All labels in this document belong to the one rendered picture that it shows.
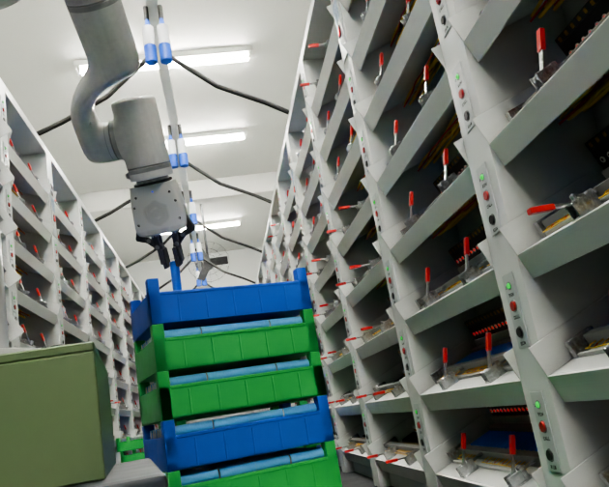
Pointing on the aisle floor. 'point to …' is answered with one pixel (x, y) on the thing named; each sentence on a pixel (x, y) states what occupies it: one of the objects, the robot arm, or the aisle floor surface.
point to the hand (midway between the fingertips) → (171, 256)
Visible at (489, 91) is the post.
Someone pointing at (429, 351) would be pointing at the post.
